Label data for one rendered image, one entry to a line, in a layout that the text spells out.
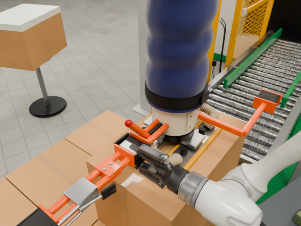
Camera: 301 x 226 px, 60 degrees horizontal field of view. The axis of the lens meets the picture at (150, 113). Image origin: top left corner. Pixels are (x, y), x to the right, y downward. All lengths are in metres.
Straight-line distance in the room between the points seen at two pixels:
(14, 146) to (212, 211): 2.26
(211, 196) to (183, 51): 0.40
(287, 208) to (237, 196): 0.54
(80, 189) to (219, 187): 0.37
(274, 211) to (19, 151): 2.13
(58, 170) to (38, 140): 1.15
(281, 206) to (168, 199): 0.52
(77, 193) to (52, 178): 0.81
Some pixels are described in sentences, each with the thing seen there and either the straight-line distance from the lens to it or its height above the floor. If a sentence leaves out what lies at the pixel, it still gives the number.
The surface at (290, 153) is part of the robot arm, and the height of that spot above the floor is 1.21.
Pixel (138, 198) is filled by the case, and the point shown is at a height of 0.94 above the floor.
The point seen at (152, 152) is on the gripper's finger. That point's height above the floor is 1.13.
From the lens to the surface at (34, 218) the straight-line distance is 0.73.
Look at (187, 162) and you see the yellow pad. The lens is 0.97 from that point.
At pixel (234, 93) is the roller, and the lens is 2.27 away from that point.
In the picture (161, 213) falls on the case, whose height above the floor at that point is 0.94.
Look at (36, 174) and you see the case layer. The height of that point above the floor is 0.54.
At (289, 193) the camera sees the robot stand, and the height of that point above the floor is 0.75.
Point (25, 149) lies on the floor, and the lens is 2.66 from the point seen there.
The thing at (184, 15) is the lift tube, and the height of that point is 1.47.
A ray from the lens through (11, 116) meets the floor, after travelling 3.15.
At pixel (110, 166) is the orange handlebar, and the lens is 0.80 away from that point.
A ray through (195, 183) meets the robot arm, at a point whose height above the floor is 1.11.
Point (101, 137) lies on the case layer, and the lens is 1.73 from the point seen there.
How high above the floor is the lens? 1.67
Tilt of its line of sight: 36 degrees down
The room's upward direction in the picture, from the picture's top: straight up
